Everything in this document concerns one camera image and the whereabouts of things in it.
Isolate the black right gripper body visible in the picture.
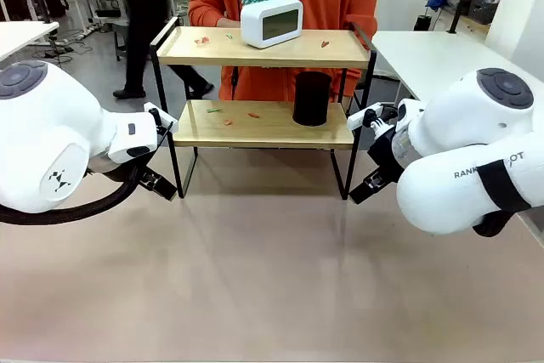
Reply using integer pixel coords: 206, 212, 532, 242
367, 128, 405, 184

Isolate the black cylindrical cup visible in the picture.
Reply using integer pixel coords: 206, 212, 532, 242
292, 71, 333, 128

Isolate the large white table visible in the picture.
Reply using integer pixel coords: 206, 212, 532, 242
370, 30, 544, 103

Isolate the black stool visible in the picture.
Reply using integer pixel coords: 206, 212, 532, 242
110, 18, 131, 62

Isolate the person in black clothes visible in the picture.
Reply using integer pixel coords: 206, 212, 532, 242
78, 0, 216, 100

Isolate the white digital clock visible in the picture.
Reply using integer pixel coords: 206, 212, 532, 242
240, 0, 304, 49

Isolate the white side table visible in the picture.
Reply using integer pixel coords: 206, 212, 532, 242
0, 20, 60, 65

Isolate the black backpack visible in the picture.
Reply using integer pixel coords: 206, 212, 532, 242
42, 0, 70, 20

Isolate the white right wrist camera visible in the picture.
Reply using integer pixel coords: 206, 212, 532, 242
346, 101, 383, 133

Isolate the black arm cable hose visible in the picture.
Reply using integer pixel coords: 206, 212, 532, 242
0, 154, 148, 226

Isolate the wooden shelf black metal frame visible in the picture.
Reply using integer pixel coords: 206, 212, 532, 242
149, 16, 378, 201

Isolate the black strap on arm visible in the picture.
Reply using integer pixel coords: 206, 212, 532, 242
471, 160, 532, 239

